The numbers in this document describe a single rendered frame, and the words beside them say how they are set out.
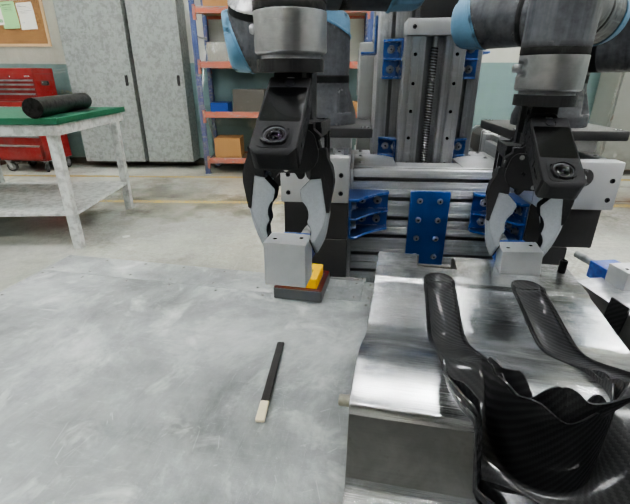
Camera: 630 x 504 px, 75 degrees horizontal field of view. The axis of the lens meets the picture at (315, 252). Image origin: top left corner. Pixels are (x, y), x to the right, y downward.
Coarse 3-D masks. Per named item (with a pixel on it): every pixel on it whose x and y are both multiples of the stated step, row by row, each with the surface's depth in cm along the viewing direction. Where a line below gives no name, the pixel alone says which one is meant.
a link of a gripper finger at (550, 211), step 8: (544, 200) 53; (552, 200) 53; (560, 200) 52; (544, 208) 53; (552, 208) 53; (560, 208) 53; (544, 216) 54; (552, 216) 53; (560, 216) 53; (544, 224) 54; (552, 224) 54; (560, 224) 54; (544, 232) 54; (552, 232) 54; (544, 240) 55; (552, 240) 55; (544, 248) 55
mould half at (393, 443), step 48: (384, 288) 52; (480, 288) 52; (576, 288) 52; (384, 336) 42; (480, 336) 43; (528, 336) 43; (576, 336) 43; (384, 384) 29; (432, 384) 29; (576, 384) 29; (384, 432) 28; (432, 432) 27; (384, 480) 29; (432, 480) 28
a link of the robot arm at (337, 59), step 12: (336, 12) 82; (336, 24) 82; (348, 24) 85; (336, 36) 83; (348, 36) 86; (336, 48) 84; (348, 48) 87; (324, 60) 84; (336, 60) 85; (348, 60) 88; (324, 72) 85; (336, 72) 86; (348, 72) 89
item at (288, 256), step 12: (276, 240) 48; (288, 240) 48; (300, 240) 48; (264, 252) 48; (276, 252) 47; (288, 252) 47; (300, 252) 47; (312, 252) 52; (264, 264) 48; (276, 264) 48; (288, 264) 48; (300, 264) 47; (276, 276) 48; (288, 276) 48; (300, 276) 48
